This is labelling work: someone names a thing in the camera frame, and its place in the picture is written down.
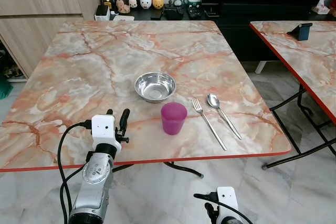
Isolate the stainless steel bowl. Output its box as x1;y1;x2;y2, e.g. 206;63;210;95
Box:
134;71;177;103

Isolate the purple plastic cup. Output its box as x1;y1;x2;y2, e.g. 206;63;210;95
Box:
160;102;188;136

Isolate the silver metal fork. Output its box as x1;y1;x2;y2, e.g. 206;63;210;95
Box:
191;98;228;152

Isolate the silver metal spoon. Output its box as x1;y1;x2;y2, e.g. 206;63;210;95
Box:
206;93;244;141

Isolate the small white box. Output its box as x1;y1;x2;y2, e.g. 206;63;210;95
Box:
94;5;110;22

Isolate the green object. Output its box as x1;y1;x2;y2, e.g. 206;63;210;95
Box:
0;74;13;100

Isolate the red-lidded glass jar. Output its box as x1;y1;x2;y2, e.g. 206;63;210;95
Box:
114;0;131;15

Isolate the black case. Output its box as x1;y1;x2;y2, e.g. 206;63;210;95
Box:
163;5;185;20

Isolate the light wooden cabinet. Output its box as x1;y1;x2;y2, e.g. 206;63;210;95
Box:
0;0;101;79

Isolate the marble-pattern folding table with phone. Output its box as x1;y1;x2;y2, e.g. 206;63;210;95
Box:
249;20;336;170

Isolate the black remote control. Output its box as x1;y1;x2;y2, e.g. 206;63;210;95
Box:
187;6;203;19

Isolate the pink and white ornament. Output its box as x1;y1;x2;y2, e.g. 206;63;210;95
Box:
312;3;331;15

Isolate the white furniture leg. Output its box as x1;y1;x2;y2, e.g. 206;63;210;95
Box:
255;60;269;74

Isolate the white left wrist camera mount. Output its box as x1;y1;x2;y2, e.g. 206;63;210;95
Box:
91;114;122;154

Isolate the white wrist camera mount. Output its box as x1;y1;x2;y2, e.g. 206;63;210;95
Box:
216;186;238;219
91;114;122;154

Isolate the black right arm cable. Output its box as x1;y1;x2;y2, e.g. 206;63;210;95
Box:
193;192;254;224

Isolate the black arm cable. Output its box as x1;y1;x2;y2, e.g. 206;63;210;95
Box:
56;121;94;224
193;192;254;224

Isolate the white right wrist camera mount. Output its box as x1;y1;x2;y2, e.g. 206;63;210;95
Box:
216;186;238;219

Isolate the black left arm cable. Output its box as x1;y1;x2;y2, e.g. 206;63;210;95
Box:
56;121;94;224

